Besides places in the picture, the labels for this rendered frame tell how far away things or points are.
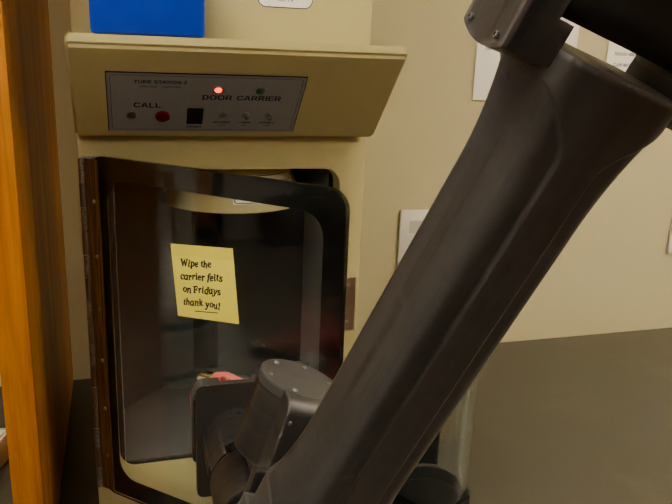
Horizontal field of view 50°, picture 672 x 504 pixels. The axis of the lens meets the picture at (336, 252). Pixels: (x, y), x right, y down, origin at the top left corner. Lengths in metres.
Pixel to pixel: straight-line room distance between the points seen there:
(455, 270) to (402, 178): 1.04
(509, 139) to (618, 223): 1.32
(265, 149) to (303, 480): 0.49
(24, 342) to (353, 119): 0.41
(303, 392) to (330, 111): 0.38
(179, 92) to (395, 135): 0.67
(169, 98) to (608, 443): 0.83
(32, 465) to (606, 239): 1.20
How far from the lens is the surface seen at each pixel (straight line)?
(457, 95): 1.37
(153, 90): 0.72
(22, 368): 0.78
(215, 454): 0.56
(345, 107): 0.77
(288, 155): 0.83
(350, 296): 0.89
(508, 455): 1.12
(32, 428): 0.81
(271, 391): 0.48
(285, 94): 0.74
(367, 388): 0.36
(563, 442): 1.18
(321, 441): 0.40
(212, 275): 0.71
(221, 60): 0.70
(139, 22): 0.69
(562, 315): 1.61
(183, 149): 0.81
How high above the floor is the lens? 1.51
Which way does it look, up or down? 16 degrees down
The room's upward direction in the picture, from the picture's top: 2 degrees clockwise
